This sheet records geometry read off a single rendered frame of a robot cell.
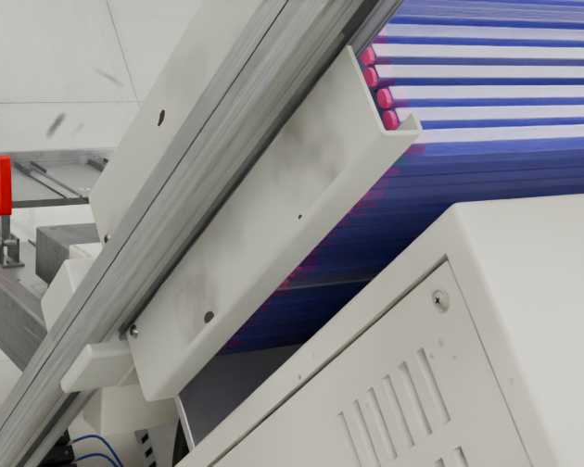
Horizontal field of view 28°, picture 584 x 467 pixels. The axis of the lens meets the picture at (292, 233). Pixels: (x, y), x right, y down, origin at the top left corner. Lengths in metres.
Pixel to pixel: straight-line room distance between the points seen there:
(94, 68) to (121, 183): 1.99
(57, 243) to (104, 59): 1.75
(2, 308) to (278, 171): 0.54
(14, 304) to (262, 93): 0.54
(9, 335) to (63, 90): 1.66
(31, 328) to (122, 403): 0.12
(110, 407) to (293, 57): 0.47
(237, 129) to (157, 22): 2.34
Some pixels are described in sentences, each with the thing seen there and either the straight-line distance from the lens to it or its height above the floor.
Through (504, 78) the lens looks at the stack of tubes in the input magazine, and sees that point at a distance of 0.68.
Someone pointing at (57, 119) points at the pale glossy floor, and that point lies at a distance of 2.65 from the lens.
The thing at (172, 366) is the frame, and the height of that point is 1.44.
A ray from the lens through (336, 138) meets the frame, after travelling 0.56.
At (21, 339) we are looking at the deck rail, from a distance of 1.05.
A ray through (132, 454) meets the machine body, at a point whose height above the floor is 0.62.
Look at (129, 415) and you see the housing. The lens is 0.96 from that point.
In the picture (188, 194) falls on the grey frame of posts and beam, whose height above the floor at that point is 1.57.
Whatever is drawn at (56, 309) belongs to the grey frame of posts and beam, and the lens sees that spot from 0.85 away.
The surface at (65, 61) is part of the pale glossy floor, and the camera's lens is 2.76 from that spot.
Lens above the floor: 2.07
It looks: 50 degrees down
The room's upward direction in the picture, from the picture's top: 42 degrees clockwise
